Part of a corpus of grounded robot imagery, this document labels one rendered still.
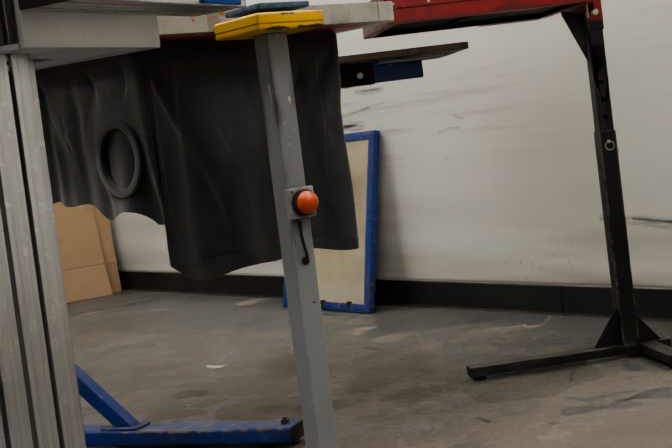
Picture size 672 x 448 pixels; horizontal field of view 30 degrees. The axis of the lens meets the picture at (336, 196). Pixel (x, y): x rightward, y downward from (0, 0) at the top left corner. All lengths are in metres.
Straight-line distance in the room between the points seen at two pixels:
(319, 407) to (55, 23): 0.81
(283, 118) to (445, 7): 1.41
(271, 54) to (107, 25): 0.43
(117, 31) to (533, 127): 3.03
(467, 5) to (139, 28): 1.78
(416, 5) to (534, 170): 1.38
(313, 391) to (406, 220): 3.12
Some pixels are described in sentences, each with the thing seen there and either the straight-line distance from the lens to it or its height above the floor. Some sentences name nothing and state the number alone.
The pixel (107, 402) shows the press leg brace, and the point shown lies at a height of 0.12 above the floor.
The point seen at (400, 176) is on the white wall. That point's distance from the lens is 5.12.
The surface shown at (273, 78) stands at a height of 0.85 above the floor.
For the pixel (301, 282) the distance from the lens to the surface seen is 2.02.
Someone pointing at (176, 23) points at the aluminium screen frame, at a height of 0.97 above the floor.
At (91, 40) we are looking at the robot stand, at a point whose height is 0.91.
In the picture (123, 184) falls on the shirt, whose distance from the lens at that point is 2.31.
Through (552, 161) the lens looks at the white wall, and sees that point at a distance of 4.51.
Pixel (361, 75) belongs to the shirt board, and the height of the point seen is 0.90.
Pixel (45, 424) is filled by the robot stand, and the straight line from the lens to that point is 1.60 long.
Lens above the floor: 0.76
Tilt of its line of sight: 3 degrees down
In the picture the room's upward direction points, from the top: 7 degrees counter-clockwise
